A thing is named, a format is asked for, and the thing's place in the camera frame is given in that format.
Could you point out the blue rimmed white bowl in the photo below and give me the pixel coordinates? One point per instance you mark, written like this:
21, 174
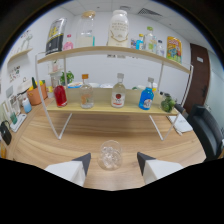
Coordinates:
75, 85

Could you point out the wooden wall shelf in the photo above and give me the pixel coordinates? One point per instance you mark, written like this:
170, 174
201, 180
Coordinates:
20, 54

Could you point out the green potted plant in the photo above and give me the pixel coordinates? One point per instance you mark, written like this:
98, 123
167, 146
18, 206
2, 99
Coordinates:
69, 77

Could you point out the clear glass with ice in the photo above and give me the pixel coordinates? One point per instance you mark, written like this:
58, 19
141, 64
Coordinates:
109, 156

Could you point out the black bag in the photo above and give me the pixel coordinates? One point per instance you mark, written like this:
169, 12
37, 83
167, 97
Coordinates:
5, 134

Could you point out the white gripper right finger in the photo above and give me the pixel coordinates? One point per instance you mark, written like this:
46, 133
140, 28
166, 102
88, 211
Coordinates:
156, 169

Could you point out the orange basket with items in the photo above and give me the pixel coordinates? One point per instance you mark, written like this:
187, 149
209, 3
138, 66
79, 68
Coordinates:
36, 96

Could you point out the white tray with green cup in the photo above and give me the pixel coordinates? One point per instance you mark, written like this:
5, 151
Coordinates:
18, 122

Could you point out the blue liquid bottle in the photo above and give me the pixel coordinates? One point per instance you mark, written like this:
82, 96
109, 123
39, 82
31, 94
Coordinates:
146, 99

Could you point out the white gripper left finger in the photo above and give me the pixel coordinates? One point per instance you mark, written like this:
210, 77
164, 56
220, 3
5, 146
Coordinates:
71, 170

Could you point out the black armchair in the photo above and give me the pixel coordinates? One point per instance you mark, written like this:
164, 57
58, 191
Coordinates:
206, 130

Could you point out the small clear bottle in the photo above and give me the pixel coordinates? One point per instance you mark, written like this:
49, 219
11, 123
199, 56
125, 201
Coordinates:
160, 49

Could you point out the white rack with wooden shelves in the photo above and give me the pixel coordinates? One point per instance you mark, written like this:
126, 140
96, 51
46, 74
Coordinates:
102, 106

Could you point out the clear bottle red label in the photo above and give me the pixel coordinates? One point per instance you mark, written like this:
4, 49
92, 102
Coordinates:
118, 96

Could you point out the green limes jar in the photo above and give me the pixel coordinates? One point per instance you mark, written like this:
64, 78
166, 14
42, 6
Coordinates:
167, 104

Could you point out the blue and white cup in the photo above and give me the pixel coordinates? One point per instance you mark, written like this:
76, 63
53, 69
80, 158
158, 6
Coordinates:
27, 106

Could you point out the red liquid bottle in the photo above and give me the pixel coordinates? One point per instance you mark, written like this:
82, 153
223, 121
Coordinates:
60, 96

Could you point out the white milk bottle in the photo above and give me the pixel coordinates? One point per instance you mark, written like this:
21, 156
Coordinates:
118, 30

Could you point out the yellow cup white lid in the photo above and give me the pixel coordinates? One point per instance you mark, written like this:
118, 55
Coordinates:
154, 87

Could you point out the white notebook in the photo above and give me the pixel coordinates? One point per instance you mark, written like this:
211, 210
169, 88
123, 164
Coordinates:
180, 124

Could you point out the clear bottle green cap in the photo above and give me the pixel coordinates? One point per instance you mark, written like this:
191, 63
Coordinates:
150, 41

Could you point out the clear bottle orange cap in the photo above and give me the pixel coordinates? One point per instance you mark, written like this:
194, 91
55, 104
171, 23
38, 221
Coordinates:
87, 96

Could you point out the brown door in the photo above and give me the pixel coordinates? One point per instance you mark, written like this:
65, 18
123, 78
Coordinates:
198, 76

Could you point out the small pink bottle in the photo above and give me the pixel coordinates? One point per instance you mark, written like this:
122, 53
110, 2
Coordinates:
68, 45

